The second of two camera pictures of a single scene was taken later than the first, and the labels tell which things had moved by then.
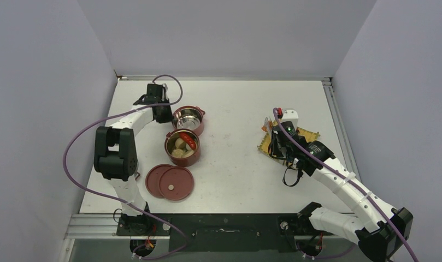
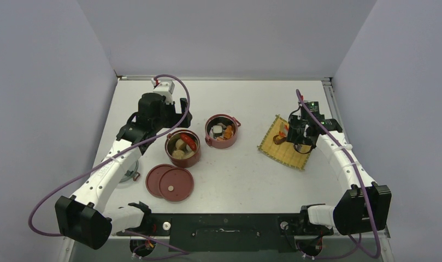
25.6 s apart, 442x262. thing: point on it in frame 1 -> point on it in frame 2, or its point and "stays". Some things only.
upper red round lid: x=176 y=183 stays
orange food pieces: x=264 y=127 -> x=228 y=134
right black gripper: x=275 y=150 -> x=294 y=137
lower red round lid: x=153 y=179 stays
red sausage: x=189 y=139 stays
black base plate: x=260 y=232 stays
